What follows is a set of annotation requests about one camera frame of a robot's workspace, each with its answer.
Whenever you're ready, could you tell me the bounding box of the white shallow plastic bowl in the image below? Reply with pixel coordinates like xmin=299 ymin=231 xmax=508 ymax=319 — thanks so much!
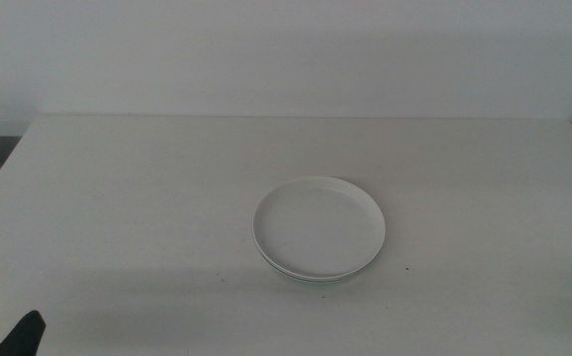
xmin=251 ymin=175 xmax=388 ymax=282

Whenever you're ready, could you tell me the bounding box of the pale green shallow bowl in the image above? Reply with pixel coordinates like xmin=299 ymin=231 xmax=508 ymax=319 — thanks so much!
xmin=258 ymin=246 xmax=374 ymax=285

